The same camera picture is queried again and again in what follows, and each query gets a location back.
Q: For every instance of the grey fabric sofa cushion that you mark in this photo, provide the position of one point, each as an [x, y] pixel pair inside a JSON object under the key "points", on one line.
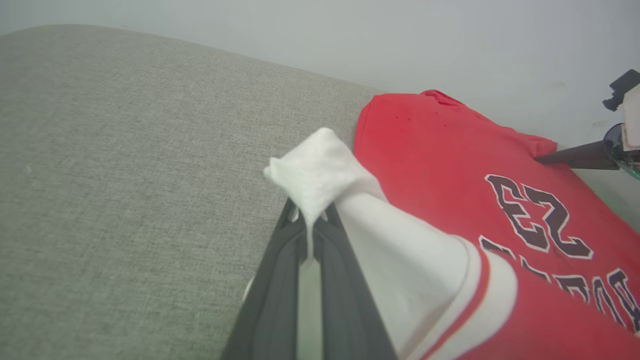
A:
{"points": [[125, 175]]}

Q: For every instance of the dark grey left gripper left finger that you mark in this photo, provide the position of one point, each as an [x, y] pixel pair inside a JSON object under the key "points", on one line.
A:
{"points": [[270, 310]]}

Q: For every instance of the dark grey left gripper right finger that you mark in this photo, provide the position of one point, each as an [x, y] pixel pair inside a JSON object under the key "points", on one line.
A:
{"points": [[345, 310]]}

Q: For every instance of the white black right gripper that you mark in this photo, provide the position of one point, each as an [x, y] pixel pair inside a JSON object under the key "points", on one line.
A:
{"points": [[631, 130]]}

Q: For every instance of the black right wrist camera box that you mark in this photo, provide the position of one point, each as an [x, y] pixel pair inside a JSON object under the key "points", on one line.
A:
{"points": [[622, 85]]}

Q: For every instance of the red basketball jersey white sleeves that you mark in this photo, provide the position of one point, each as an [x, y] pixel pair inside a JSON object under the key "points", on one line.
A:
{"points": [[425, 150]]}

